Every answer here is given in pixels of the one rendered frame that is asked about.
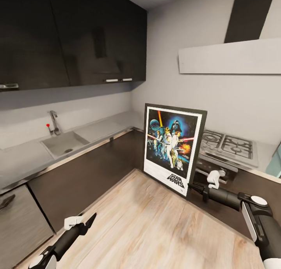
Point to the oven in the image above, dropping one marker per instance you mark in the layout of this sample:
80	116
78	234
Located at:
204	166

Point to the poster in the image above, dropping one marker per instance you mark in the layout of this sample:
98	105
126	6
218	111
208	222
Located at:
171	142

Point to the drop in sink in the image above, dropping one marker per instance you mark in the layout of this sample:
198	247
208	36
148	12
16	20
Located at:
63	144

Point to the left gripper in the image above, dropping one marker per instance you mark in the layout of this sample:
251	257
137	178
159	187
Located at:
69	236

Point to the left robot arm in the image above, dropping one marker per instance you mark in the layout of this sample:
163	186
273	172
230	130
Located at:
52	254

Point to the dishwasher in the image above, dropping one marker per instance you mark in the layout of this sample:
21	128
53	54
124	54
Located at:
23	225

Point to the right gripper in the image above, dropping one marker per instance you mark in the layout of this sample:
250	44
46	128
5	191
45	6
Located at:
219	195

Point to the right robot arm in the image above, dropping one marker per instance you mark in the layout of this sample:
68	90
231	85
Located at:
264	229

